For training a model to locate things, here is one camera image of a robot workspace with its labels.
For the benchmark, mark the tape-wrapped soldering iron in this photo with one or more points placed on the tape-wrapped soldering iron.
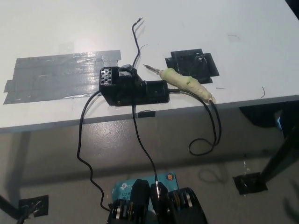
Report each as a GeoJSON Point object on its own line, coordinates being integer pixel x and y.
{"type": "Point", "coordinates": [182, 80]}

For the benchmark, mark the black soldering station base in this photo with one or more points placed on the black soldering station base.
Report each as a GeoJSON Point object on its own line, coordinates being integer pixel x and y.
{"type": "Point", "coordinates": [130, 93]}

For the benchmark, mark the black robot torso blocks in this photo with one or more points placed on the black robot torso blocks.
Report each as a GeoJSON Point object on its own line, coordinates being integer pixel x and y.
{"type": "Point", "coordinates": [140, 198]}

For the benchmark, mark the small black tape strip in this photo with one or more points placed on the small black tape strip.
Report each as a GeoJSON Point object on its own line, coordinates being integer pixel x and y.
{"type": "Point", "coordinates": [146, 114]}

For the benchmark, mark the square black tape patch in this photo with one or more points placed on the square black tape patch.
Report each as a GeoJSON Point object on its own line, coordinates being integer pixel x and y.
{"type": "Point", "coordinates": [187, 60]}

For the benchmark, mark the teal tp-link box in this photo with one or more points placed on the teal tp-link box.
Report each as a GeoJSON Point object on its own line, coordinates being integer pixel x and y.
{"type": "Point", "coordinates": [123, 186]}

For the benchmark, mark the dark object under table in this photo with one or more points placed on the dark object under table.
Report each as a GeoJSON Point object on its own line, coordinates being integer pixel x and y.
{"type": "Point", "coordinates": [257, 116]}

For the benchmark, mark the black table leg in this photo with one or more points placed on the black table leg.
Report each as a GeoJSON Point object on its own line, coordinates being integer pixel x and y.
{"type": "Point", "coordinates": [9, 205]}
{"type": "Point", "coordinates": [280, 156]}

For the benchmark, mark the grey duct tape patch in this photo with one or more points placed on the grey duct tape patch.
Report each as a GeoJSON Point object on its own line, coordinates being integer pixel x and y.
{"type": "Point", "coordinates": [58, 74]}

